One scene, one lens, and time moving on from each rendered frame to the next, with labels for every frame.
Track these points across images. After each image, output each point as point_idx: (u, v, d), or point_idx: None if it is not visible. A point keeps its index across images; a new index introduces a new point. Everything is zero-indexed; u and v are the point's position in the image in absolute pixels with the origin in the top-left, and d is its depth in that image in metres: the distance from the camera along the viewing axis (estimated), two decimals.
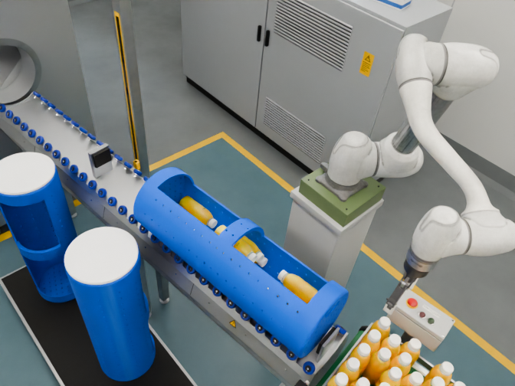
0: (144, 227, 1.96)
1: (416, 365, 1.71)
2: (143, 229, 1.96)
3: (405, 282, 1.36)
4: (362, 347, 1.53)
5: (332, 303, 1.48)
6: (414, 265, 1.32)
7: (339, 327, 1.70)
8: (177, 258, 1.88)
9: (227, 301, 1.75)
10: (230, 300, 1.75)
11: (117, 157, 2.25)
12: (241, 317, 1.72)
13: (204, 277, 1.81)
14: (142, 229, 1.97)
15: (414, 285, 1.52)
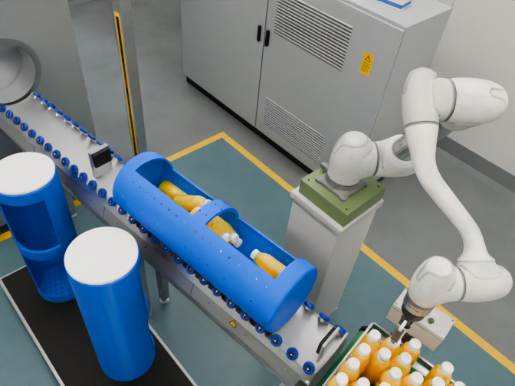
0: (144, 227, 1.96)
1: (416, 365, 1.71)
2: (143, 229, 1.97)
3: (401, 328, 1.42)
4: (362, 347, 1.53)
5: (299, 278, 1.53)
6: (411, 310, 1.37)
7: (339, 327, 1.70)
8: (177, 257, 1.88)
9: (227, 301, 1.75)
10: (230, 300, 1.75)
11: (117, 157, 2.25)
12: (241, 316, 1.73)
13: (205, 277, 1.81)
14: (142, 229, 1.97)
15: (403, 335, 1.56)
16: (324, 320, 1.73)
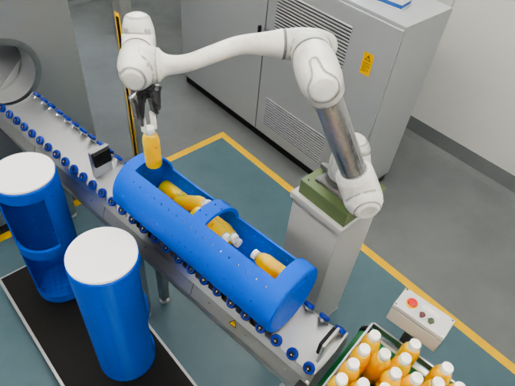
0: (144, 227, 1.96)
1: (416, 365, 1.71)
2: (143, 229, 1.97)
3: (132, 96, 1.57)
4: (362, 347, 1.53)
5: (299, 278, 1.53)
6: None
7: (339, 327, 1.70)
8: (177, 257, 1.88)
9: (227, 301, 1.75)
10: (230, 300, 1.75)
11: (117, 157, 2.25)
12: (241, 316, 1.73)
13: (205, 277, 1.81)
14: (142, 229, 1.97)
15: (155, 123, 1.71)
16: (324, 320, 1.73)
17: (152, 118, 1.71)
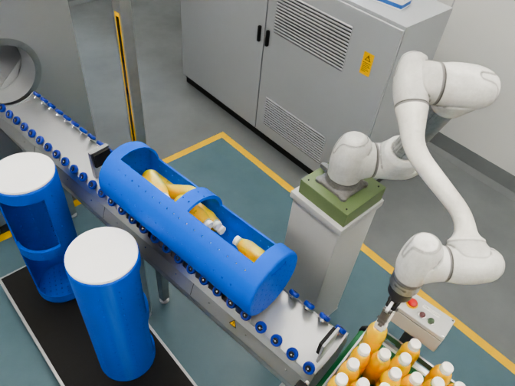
0: (142, 230, 1.97)
1: (416, 365, 1.71)
2: (142, 228, 1.97)
3: (388, 309, 1.37)
4: (362, 347, 1.53)
5: (277, 262, 1.57)
6: (398, 290, 1.32)
7: (339, 327, 1.70)
8: (178, 256, 1.87)
9: (232, 300, 1.74)
10: (232, 303, 1.74)
11: None
12: None
13: (204, 282, 1.81)
14: (142, 227, 1.97)
15: (391, 318, 1.51)
16: (324, 320, 1.73)
17: None
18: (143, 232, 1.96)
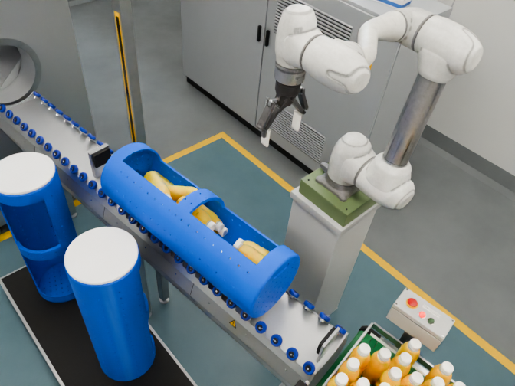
0: (142, 229, 1.97)
1: (416, 365, 1.71)
2: (142, 227, 1.97)
3: None
4: (362, 347, 1.53)
5: (280, 264, 1.57)
6: None
7: (339, 327, 1.70)
8: (178, 257, 1.87)
9: (233, 302, 1.74)
10: (231, 304, 1.74)
11: None
12: None
13: (202, 282, 1.81)
14: (143, 227, 1.97)
15: None
16: (324, 320, 1.73)
17: (266, 136, 1.40)
18: (142, 232, 1.97)
